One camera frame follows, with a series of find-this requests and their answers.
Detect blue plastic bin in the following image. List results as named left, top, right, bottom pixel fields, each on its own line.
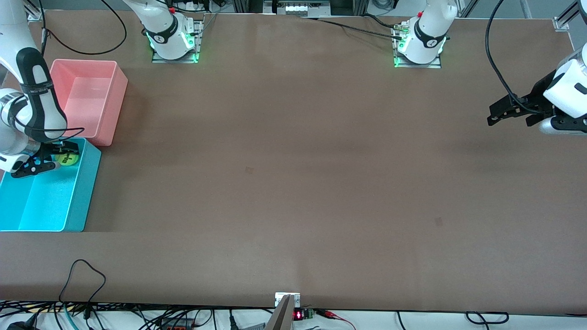
left=0, top=137, right=102, bottom=232

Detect pink plastic bin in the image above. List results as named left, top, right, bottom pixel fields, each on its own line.
left=48, top=59, right=129, bottom=147

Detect lit control box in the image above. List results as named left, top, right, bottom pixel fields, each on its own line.
left=264, top=0, right=332, bottom=17

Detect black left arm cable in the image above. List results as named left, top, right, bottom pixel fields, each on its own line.
left=485, top=0, right=543, bottom=114

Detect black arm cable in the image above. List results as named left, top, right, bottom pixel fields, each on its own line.
left=485, top=0, right=543, bottom=114
left=13, top=0, right=128, bottom=139

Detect aluminium frame corner bracket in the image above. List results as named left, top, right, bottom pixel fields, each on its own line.
left=553, top=8, right=575, bottom=32

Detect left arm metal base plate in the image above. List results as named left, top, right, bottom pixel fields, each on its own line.
left=392, top=25, right=443, bottom=69

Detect black looped table cable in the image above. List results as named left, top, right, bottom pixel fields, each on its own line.
left=59, top=259, right=107, bottom=318

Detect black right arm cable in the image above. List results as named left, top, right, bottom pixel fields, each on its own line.
left=13, top=0, right=128, bottom=139

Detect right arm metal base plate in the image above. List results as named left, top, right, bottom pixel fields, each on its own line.
left=151, top=18, right=205, bottom=64

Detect teal cable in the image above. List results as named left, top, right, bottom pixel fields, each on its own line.
left=63, top=304, right=78, bottom=330

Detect black base power cable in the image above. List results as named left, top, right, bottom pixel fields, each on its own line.
left=300, top=16, right=406, bottom=41

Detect black coiled cable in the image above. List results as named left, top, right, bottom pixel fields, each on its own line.
left=465, top=311, right=509, bottom=324

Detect red clip lead wire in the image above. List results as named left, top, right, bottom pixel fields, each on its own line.
left=316, top=309, right=356, bottom=330

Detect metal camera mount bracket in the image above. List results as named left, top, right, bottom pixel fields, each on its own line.
left=266, top=292, right=301, bottom=330

